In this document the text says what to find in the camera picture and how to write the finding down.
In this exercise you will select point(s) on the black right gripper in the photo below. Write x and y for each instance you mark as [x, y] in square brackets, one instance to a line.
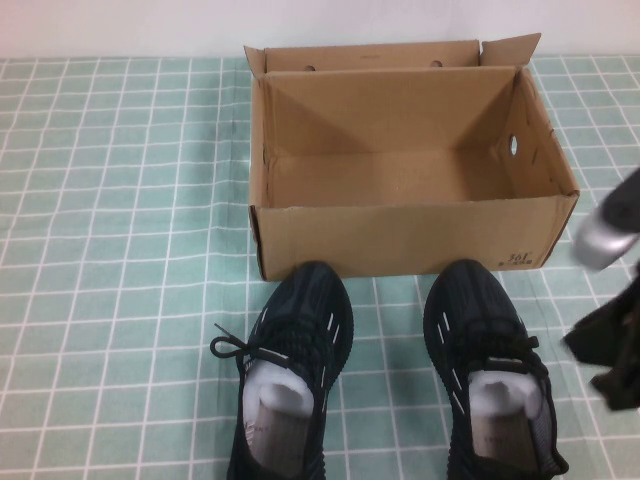
[620, 340]

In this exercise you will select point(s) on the black knit sneaker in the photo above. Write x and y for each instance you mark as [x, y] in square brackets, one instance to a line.
[465, 300]

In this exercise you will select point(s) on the black sneaker with lace bow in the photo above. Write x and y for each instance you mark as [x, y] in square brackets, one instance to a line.
[310, 300]

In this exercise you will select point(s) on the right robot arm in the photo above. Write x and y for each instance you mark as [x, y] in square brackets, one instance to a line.
[600, 240]

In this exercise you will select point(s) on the white paper shoe stuffing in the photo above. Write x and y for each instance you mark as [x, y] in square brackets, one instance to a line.
[500, 390]
[272, 385]

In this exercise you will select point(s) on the brown cardboard shoe box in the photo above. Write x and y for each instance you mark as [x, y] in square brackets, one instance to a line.
[400, 235]

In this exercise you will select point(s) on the green white checked tablecloth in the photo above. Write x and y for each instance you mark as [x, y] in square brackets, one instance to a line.
[125, 250]

